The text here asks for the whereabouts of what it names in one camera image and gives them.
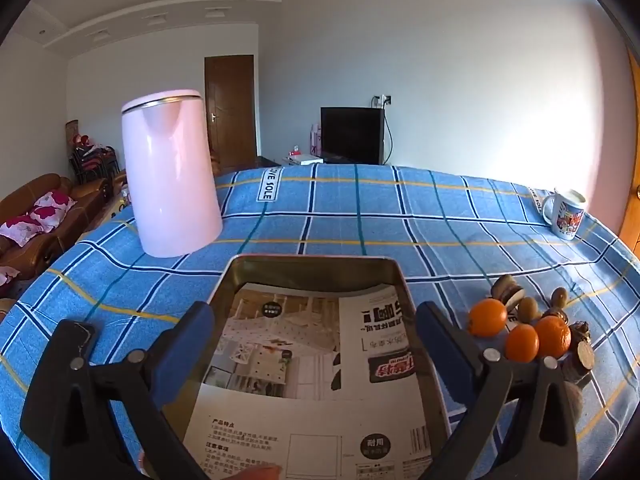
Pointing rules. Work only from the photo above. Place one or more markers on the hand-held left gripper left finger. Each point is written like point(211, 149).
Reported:
point(186, 345)

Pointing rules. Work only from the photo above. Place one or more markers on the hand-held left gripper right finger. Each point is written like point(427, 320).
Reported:
point(440, 342)

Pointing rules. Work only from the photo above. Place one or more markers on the orange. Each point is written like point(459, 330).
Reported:
point(487, 317)
point(522, 343)
point(552, 336)

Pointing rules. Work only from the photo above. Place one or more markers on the metal rectangular tray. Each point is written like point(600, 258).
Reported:
point(320, 272)

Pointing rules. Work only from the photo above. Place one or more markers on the person's left hand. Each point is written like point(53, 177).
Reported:
point(260, 472)

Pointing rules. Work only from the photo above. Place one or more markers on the brown kiwi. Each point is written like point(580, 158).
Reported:
point(527, 310)
point(560, 297)

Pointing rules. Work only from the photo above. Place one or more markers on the blue plaid tablecloth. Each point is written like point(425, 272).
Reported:
point(375, 220)

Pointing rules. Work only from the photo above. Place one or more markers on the pink electric kettle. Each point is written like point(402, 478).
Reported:
point(170, 185)

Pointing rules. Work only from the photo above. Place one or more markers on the white printed mug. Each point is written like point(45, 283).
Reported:
point(567, 215)

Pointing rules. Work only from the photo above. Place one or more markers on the brown leather sofa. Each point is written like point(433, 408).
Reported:
point(85, 195)

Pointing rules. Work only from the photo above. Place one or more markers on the pink floral cushion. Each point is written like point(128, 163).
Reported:
point(20, 230)
point(52, 207)

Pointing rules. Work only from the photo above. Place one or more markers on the low tv cabinet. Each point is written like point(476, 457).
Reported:
point(270, 162)

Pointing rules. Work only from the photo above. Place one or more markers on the stacked dark chairs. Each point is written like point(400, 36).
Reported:
point(95, 165)

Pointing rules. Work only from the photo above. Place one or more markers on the white flat box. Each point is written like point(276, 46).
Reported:
point(302, 160)

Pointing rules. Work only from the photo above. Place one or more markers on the black television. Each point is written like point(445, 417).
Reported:
point(350, 135)

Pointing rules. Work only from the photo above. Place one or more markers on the red plush toy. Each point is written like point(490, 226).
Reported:
point(82, 140)

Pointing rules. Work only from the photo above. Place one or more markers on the light wooden door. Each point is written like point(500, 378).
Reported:
point(631, 200)

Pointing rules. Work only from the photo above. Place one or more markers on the dark brown wooden door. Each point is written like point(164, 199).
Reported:
point(230, 110)

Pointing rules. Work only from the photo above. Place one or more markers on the rolled woven mat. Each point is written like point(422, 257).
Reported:
point(72, 132)

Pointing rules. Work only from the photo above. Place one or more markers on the white wall outlet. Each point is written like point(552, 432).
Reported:
point(382, 100)

